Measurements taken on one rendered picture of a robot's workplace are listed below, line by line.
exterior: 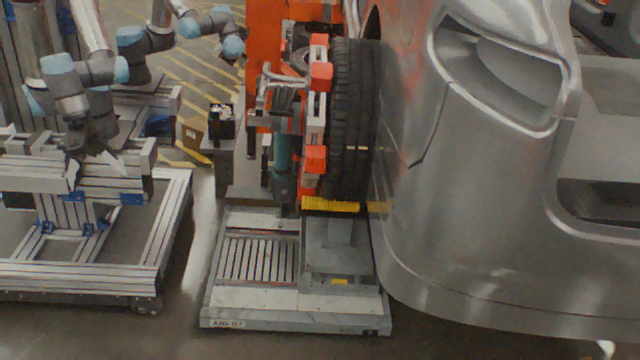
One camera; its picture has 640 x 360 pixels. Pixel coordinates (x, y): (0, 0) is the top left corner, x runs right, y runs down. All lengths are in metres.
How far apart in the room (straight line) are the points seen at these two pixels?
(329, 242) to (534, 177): 1.49
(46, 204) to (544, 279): 2.04
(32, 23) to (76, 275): 1.03
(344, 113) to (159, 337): 1.24
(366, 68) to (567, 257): 1.00
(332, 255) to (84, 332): 1.10
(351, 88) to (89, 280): 1.33
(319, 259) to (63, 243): 1.14
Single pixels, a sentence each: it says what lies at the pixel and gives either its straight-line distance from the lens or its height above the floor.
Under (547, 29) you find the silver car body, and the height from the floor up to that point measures 1.57.
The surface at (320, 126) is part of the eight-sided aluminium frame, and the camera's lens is 1.85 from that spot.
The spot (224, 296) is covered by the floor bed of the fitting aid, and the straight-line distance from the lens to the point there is 2.40.
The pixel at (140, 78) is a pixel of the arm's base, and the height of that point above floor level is 0.85.
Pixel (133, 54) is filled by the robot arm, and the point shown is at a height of 0.96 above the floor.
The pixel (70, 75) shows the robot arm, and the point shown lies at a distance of 1.49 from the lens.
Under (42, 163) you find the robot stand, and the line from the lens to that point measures 2.14.
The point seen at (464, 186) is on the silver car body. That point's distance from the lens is 1.14.
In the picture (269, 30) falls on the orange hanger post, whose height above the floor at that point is 1.06.
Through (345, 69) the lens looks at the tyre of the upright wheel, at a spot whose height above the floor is 1.14.
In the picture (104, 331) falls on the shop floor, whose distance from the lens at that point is 2.46.
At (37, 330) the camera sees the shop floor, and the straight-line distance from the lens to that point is 2.54.
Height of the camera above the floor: 1.83
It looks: 34 degrees down
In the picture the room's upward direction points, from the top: 6 degrees clockwise
